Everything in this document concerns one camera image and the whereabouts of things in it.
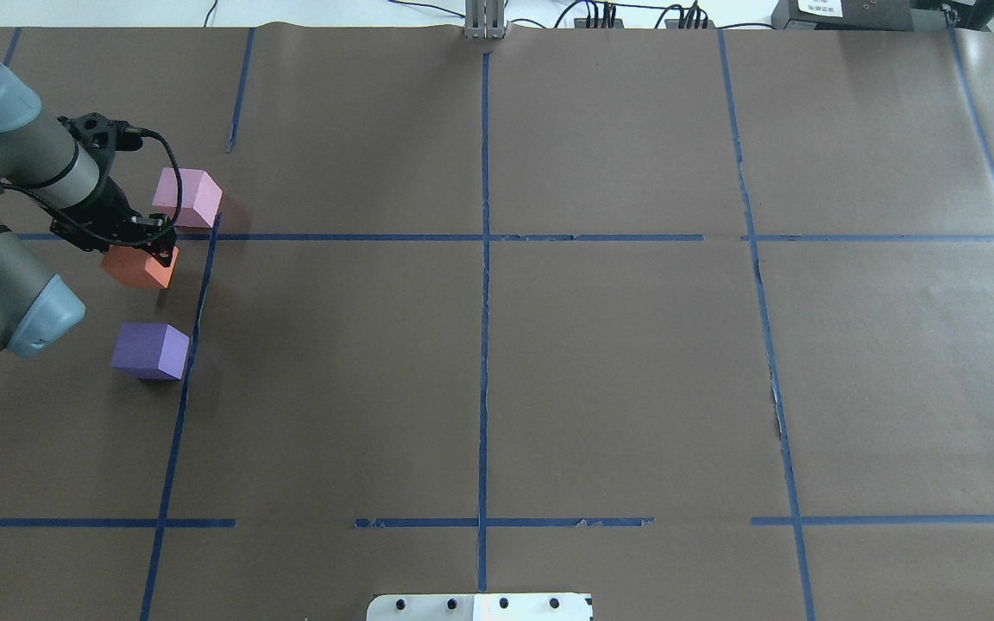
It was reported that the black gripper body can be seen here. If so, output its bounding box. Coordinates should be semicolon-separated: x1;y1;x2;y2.
50;178;170;253

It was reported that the orange foam cube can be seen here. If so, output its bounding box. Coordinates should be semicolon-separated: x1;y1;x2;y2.
100;245;180;290

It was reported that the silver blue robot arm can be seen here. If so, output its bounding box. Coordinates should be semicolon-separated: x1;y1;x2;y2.
0;62;178;358

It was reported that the pink foam cube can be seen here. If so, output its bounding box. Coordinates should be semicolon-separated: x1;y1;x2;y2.
151;166;223;229

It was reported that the purple foam cube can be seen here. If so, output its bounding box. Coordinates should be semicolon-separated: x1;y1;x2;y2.
110;323;190;381

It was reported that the black power strip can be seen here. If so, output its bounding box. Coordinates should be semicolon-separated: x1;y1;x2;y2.
569;3;715;30

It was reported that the black device box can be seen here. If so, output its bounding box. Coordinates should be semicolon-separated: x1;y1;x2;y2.
770;1;959;32

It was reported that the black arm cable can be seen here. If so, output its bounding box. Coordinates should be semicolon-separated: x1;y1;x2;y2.
0;128;184;247

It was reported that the aluminium frame post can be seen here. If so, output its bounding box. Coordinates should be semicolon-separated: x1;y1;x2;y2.
464;0;508;40

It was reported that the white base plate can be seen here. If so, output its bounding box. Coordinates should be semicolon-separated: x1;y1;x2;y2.
366;591;595;620

